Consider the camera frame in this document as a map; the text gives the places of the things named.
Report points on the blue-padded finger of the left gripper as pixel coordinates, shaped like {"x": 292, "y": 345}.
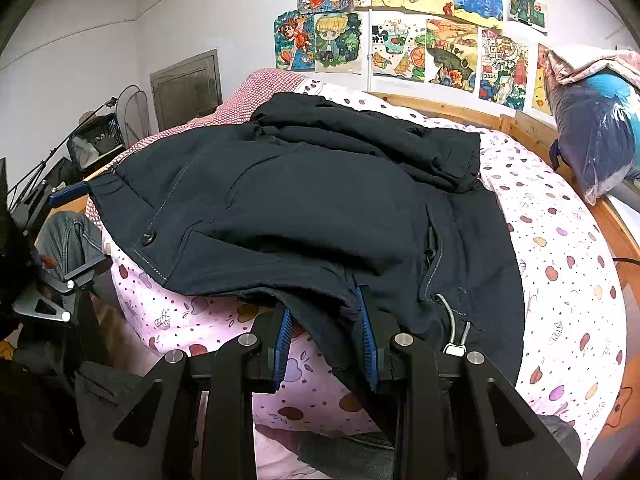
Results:
{"x": 85, "y": 274}
{"x": 68, "y": 194}

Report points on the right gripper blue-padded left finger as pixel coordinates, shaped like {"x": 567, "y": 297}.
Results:
{"x": 192, "y": 404}

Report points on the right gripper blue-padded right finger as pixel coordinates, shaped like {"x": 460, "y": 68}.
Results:
{"x": 458, "y": 417}

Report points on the black winter jacket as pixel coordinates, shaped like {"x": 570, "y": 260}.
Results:
{"x": 309, "y": 200}

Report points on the standing electric fan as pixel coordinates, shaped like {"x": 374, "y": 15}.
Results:
{"x": 132, "y": 114}

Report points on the pink apple-print quilt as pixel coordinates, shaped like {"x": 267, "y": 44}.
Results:
{"x": 574, "y": 338}

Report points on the red checkered pillow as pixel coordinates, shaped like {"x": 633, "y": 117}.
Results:
{"x": 259, "y": 87}

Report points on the mermaid girl drawing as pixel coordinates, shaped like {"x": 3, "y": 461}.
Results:
{"x": 293, "y": 34}

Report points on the blond boy drawing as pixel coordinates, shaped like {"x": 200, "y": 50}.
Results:
{"x": 338, "y": 42}

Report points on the yellow bear drawing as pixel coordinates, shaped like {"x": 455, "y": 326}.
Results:
{"x": 540, "y": 100}

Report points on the oranges and cup drawing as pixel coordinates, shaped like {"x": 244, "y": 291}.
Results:
{"x": 398, "y": 45}

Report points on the bagged bedding bundle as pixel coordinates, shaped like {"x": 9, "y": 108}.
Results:
{"x": 594, "y": 99}

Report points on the red 2024 festive drawing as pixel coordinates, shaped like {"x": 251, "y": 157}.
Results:
{"x": 503, "y": 74}

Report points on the landscape dinosaur drawing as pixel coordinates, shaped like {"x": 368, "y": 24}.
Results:
{"x": 452, "y": 53}

